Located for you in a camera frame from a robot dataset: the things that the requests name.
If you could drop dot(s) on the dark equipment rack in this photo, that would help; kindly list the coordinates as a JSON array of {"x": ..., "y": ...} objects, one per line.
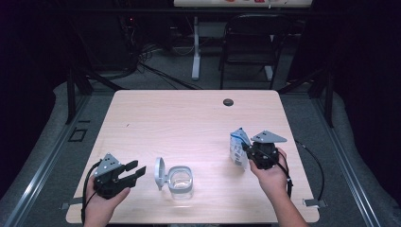
[{"x": 104, "y": 44}]

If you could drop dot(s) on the person's right hand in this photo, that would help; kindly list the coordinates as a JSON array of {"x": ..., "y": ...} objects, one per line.
[{"x": 272, "y": 179}]

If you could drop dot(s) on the grey metal table bracket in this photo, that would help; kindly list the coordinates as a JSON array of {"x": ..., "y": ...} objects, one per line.
[
  {"x": 64, "y": 206},
  {"x": 315, "y": 203}
]

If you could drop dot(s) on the white desk leg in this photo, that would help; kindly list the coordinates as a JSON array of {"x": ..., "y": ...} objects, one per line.
[
  {"x": 268, "y": 73},
  {"x": 196, "y": 63}
]

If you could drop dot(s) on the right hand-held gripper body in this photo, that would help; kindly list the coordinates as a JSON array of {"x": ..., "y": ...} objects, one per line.
[{"x": 263, "y": 154}]

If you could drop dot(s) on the black round table grommet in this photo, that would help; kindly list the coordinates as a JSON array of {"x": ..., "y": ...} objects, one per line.
[{"x": 228, "y": 102}]

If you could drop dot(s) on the black folding chair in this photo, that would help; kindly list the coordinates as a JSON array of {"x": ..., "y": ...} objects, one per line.
[{"x": 249, "y": 50}]

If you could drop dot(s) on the black frame post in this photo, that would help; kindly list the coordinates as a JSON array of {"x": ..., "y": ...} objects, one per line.
[
  {"x": 71, "y": 101},
  {"x": 329, "y": 104}
]

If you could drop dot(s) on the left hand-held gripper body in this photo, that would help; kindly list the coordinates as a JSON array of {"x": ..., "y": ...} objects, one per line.
[{"x": 107, "y": 183}]

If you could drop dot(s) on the white and blue milk carton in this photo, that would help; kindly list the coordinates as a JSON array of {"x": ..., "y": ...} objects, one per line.
[{"x": 236, "y": 151}]

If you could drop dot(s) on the aluminium floor rail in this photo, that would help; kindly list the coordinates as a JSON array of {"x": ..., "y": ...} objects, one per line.
[
  {"x": 39, "y": 171},
  {"x": 348, "y": 170}
]

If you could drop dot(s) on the clear pitcher with white lid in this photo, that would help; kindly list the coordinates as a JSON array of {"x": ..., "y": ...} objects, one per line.
[{"x": 171, "y": 179}]

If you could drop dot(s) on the person's left hand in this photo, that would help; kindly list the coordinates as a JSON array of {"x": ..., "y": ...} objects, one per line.
[{"x": 101, "y": 209}]

